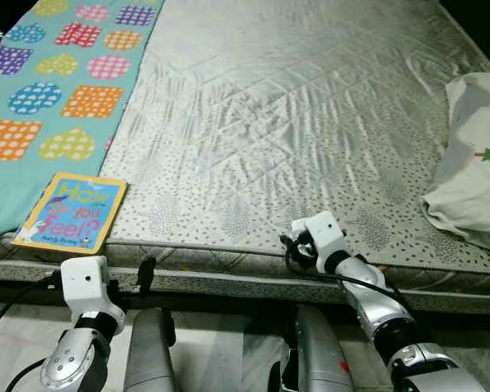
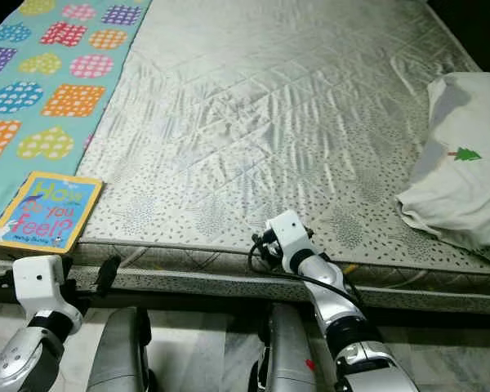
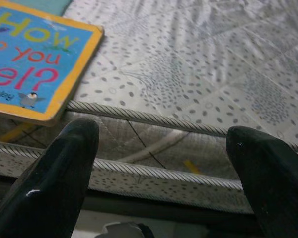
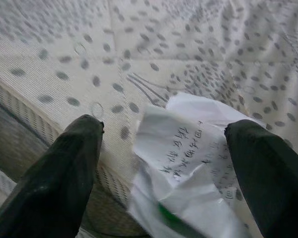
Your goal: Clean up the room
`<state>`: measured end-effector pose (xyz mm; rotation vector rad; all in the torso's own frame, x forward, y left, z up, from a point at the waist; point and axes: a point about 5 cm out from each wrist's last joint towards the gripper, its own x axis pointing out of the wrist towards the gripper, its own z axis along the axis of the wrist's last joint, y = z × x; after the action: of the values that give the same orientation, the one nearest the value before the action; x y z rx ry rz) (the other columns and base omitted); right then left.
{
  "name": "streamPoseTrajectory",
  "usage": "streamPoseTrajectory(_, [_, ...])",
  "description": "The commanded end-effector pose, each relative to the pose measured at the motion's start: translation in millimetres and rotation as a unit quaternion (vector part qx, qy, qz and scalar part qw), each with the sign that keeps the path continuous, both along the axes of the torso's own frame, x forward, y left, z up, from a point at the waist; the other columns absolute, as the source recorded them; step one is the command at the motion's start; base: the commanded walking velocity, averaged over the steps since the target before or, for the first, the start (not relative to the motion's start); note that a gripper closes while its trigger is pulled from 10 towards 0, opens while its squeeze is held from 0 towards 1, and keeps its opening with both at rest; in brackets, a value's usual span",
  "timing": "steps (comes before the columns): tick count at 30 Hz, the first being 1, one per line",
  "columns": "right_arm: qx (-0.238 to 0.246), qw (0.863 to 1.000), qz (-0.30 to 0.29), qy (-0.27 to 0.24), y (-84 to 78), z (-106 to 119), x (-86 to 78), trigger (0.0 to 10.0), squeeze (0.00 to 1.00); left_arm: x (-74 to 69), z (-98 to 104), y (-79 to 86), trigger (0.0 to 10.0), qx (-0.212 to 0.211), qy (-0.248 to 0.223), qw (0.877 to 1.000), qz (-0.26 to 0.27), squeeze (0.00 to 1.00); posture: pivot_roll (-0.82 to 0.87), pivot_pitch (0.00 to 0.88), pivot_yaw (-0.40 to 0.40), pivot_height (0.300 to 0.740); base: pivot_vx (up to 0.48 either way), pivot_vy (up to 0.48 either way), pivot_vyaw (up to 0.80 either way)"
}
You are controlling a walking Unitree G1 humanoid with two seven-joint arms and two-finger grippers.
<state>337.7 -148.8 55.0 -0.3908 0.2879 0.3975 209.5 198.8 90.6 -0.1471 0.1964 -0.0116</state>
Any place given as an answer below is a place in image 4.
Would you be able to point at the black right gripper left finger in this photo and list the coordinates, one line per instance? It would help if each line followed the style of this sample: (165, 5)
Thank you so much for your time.
(52, 188)

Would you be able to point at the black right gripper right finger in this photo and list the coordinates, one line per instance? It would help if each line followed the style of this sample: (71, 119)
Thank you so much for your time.
(273, 183)

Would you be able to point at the handwritten white paper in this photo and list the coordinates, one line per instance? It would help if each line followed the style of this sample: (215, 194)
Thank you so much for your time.
(183, 148)

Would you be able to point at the grey dotted bed base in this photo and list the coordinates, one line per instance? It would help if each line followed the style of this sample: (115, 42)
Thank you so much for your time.
(15, 148)

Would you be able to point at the white dotted mattress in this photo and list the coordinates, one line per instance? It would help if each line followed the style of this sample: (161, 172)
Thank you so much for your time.
(164, 49)

